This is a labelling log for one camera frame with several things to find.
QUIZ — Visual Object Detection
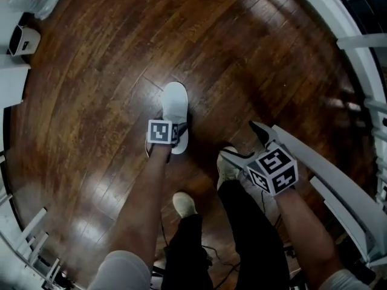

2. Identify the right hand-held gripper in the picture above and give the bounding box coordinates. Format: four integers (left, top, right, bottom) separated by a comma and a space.
218, 120, 299, 197

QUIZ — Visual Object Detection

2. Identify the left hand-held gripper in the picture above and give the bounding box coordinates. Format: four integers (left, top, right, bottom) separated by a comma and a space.
146, 118, 189, 147

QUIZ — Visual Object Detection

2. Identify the white slipper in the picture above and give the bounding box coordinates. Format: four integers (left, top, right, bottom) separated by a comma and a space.
161, 81, 189, 155

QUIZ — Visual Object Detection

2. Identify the person's right forearm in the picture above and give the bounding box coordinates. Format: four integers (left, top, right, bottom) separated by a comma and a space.
275, 187, 347, 279

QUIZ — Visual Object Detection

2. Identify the person's left forearm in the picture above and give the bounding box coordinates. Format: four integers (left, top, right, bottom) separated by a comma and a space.
104, 143, 174, 272

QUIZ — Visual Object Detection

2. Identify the person's right beige shoe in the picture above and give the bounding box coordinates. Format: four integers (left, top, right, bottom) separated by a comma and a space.
216, 149, 242, 190

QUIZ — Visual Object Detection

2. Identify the person's beige shoe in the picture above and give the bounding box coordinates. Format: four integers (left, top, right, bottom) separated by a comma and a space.
172, 192, 198, 219
216, 149, 242, 190

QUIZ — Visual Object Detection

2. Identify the person's left beige shoe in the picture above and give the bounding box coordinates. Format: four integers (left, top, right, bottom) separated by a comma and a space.
172, 192, 198, 219

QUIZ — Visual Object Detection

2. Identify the person's right black trouser leg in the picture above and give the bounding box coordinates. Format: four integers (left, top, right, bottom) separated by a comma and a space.
216, 179, 291, 290

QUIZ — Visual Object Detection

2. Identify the person's black trouser leg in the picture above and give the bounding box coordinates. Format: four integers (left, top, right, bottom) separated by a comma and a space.
161, 213, 214, 290
216, 179, 291, 290

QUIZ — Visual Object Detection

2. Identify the white slanted board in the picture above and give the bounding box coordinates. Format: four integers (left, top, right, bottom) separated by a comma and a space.
271, 124, 387, 267

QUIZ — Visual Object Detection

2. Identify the person's left black trouser leg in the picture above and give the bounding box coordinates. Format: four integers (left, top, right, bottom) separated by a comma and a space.
161, 213, 214, 290

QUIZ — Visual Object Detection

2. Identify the person's left white sleeve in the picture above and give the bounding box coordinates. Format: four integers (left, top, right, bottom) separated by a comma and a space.
96, 250, 152, 290

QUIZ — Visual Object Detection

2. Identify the person's white sleeve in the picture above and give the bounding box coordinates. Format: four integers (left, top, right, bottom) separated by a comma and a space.
317, 268, 373, 290
96, 250, 152, 290

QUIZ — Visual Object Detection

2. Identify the person's right white sleeve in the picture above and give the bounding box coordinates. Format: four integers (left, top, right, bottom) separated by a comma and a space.
317, 268, 373, 290

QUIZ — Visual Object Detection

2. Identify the white cabinet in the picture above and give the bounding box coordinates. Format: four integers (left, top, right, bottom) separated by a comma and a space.
0, 61, 31, 110

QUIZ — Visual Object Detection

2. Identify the white waste bin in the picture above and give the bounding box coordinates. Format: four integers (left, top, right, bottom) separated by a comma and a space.
8, 25, 42, 57

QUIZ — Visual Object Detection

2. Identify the white metal rack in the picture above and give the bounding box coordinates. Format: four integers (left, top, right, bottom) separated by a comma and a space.
0, 192, 72, 290

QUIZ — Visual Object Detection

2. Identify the black floor cable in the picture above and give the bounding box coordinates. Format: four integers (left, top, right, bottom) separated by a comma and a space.
151, 243, 242, 286

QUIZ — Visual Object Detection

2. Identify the white curved frame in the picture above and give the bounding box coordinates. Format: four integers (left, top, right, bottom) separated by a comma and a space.
285, 0, 387, 123

